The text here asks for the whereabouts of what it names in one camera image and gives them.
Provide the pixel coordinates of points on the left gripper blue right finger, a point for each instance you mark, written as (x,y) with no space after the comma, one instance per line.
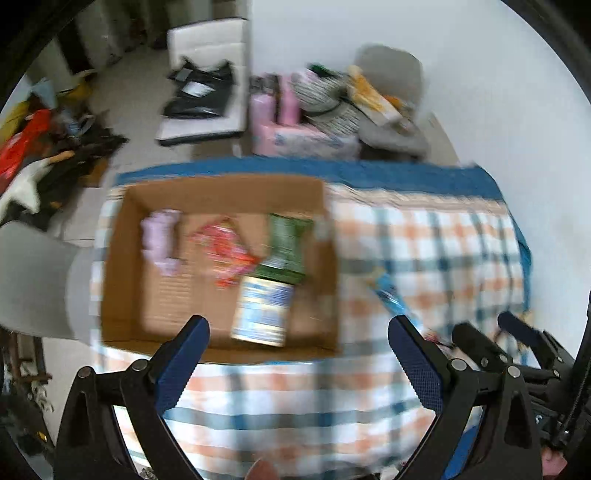
(506,444)

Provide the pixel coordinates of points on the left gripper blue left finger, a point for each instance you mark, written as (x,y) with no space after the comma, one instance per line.
(90,444)

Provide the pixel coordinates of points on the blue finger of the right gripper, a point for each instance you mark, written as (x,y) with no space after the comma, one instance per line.
(485,353)
(524,329)

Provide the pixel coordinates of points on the blue tube packet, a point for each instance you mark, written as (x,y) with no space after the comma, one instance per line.
(382,284)

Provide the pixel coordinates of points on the green snack packet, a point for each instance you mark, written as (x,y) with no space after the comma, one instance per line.
(285,262)

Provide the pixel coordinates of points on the red snack packet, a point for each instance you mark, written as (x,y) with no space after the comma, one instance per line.
(224,246)

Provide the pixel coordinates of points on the panda orange snack packet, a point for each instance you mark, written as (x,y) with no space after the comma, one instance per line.
(434,338)

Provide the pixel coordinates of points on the person's right hand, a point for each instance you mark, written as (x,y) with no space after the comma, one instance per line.
(553,463)

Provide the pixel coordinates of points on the person's left hand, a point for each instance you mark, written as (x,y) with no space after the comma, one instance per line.
(262,469)

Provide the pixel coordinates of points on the wooden chair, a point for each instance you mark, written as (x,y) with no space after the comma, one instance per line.
(25,366)

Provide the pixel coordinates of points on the plaid checkered blanket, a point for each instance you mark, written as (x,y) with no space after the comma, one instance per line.
(452,259)

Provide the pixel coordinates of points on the grey fabric chair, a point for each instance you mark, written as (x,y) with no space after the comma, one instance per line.
(45,285)

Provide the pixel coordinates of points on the open cardboard box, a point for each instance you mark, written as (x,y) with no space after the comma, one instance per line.
(141,307)

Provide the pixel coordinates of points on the white goose plush toy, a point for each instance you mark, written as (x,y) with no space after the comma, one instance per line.
(39,183)

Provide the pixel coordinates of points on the yellow white paper bag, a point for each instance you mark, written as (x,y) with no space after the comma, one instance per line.
(369,101)

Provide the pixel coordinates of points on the grey cushioned chair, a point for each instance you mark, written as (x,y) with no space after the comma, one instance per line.
(394,81)

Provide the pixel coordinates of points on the red plastic bag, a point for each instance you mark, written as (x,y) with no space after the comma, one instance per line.
(13,153)

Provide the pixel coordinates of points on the floral pink pillow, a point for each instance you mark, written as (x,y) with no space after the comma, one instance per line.
(303,141)

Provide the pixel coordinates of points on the patterned tote bag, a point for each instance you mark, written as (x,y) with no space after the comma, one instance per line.
(325,104)

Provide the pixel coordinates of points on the pink suitcase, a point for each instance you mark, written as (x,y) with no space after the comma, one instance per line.
(274,113)

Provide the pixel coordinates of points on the black plastic bag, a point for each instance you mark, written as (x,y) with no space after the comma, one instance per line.
(200,93)

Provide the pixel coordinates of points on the white leather chair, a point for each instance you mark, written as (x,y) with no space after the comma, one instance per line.
(206,44)

